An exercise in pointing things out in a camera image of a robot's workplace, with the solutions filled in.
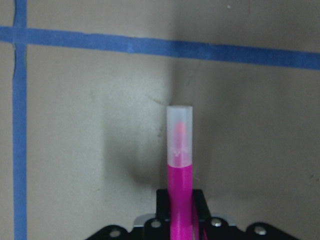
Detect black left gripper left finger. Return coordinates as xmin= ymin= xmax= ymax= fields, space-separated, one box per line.
xmin=155 ymin=188 xmax=171 ymax=222

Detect pink highlighter pen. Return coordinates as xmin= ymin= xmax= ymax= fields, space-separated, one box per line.
xmin=166 ymin=105 xmax=193 ymax=240

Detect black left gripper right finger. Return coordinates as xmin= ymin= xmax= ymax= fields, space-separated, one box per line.
xmin=192 ymin=189 xmax=211 ymax=222

